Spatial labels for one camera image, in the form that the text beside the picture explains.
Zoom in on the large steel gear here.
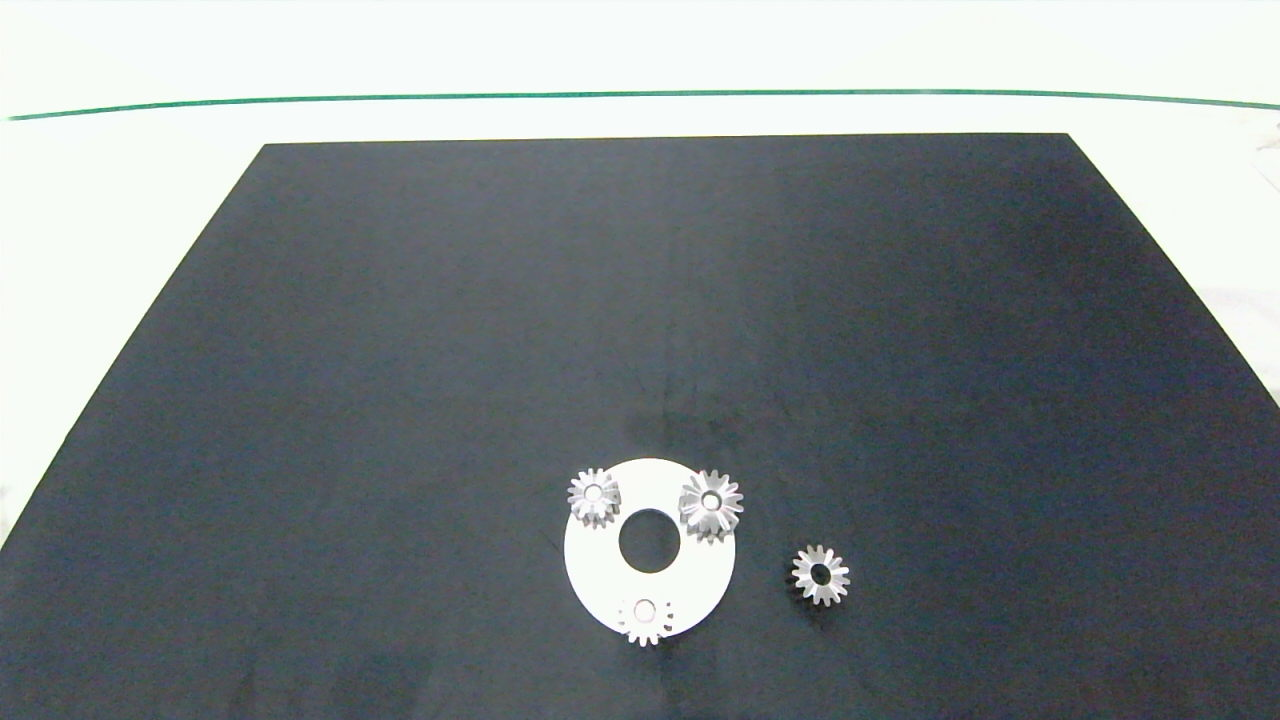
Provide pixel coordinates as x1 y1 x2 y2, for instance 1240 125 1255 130
678 469 745 546

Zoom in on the round white plate with pins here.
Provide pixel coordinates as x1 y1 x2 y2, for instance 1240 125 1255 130
563 458 737 638

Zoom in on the dark rectangular mat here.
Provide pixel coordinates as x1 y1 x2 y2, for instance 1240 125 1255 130
0 132 1280 720

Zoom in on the small steel gear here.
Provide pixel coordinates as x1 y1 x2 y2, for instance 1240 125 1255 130
566 467 623 530
615 595 675 648
791 544 852 608

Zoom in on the green tape line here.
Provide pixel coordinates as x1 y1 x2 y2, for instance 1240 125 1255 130
5 90 1280 122

